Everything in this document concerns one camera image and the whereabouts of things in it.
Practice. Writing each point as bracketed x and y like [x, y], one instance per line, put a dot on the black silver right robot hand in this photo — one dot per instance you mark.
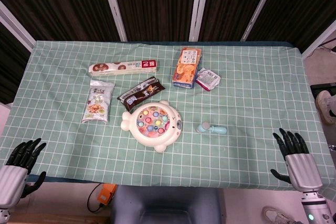
[303, 171]

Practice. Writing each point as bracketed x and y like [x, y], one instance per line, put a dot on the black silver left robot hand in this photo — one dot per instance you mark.
[13, 176]

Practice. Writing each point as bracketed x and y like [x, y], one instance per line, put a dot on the grey padded robot base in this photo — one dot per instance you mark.
[165, 205]

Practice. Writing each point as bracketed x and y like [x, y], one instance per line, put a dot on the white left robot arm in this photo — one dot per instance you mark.
[3, 214]

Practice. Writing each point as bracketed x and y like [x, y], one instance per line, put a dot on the fish-shaped fishing game toy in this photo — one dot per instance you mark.
[147, 140]

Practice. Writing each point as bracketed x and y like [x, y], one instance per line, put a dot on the white sneaker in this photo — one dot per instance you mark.
[325, 106]
[278, 216]

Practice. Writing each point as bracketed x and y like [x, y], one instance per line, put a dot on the black box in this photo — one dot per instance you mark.
[324, 89]

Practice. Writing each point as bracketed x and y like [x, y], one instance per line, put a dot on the green checkered tablecloth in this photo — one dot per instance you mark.
[236, 108]

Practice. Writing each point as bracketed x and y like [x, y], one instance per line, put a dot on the orange device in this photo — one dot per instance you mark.
[107, 193]

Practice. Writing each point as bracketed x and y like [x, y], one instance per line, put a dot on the silver nut snack bag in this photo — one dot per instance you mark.
[98, 103]

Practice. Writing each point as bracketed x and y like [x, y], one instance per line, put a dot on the small red white snack packet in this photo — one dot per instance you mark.
[208, 79]

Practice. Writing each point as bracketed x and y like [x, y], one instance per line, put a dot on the dark brown snack wrapper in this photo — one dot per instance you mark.
[141, 93]

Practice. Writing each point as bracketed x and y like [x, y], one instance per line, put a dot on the orange blue cracker box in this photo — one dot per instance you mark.
[185, 72]

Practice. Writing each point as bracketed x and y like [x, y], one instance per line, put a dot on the long cream cookie box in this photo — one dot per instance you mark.
[123, 68]

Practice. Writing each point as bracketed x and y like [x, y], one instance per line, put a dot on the white partition post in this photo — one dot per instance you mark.
[113, 3]
[199, 3]
[320, 40]
[15, 27]
[261, 3]

